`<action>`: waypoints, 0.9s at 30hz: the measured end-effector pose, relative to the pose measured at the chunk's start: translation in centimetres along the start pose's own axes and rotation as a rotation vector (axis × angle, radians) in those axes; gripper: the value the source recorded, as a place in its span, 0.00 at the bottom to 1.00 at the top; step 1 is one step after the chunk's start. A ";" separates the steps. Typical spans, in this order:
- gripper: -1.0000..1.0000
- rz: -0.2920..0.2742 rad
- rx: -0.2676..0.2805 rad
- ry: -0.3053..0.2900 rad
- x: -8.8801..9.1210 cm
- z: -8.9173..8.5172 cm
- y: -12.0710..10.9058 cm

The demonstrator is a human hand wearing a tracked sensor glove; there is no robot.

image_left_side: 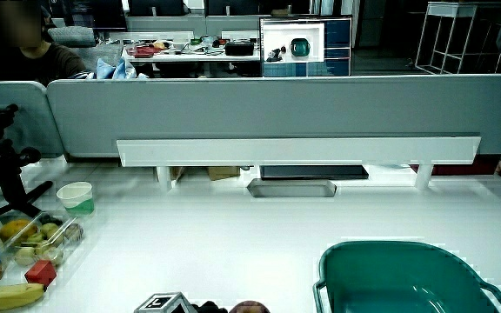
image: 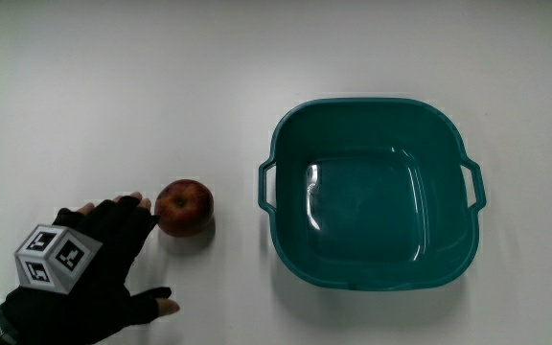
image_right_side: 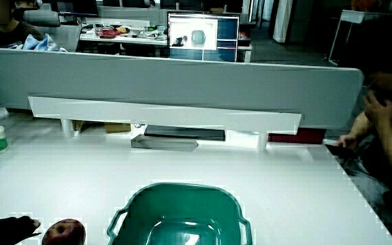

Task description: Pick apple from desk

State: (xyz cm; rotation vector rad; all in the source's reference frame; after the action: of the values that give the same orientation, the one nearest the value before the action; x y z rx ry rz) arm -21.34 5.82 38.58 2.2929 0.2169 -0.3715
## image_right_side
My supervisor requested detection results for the computer monitor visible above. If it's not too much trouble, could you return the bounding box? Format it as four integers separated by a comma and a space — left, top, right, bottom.
167, 12, 240, 63

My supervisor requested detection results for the gray flat wedge stand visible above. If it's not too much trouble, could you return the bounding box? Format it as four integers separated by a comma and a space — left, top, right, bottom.
130, 133, 199, 152

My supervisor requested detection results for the gray office chair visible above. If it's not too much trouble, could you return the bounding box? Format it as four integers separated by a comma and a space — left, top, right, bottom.
22, 10, 81, 52

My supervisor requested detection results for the green plastic basin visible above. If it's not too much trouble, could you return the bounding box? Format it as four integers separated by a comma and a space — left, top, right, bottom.
106, 182, 253, 245

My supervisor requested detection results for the cluttered white background table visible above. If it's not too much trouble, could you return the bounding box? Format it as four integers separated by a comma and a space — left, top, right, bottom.
79, 22, 253, 63

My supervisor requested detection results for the white pillar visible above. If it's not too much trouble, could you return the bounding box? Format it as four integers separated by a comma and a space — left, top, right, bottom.
272, 0, 295, 44

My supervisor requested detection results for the person's right hand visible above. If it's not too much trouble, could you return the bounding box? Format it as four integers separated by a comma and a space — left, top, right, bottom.
0, 215, 42, 245

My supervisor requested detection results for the brown cardboard box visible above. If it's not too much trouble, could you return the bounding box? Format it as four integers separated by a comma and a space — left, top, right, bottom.
104, 122, 132, 134

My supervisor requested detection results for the black flat keyboard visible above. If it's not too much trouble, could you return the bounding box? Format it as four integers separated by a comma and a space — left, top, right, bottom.
144, 125, 227, 142

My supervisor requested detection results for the gray desk partition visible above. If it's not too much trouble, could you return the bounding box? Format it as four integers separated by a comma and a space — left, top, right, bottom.
0, 47, 365, 130

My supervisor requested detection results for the red apple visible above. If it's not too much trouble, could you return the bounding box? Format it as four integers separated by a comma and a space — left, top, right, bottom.
42, 218, 87, 245

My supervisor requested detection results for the white side table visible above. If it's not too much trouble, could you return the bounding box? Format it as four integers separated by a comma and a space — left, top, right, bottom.
327, 9, 384, 65

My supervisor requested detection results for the light blue cloth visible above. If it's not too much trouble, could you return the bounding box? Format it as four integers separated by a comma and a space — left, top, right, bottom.
9, 33, 68, 52

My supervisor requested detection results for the dark red flat box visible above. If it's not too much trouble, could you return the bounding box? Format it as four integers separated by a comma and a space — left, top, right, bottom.
268, 127, 327, 145

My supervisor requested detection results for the white desk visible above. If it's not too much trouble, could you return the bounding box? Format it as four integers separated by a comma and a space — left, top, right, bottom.
0, 105, 392, 245

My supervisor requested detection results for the white desktop shelf riser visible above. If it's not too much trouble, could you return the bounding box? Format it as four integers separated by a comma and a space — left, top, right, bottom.
27, 96, 302, 152

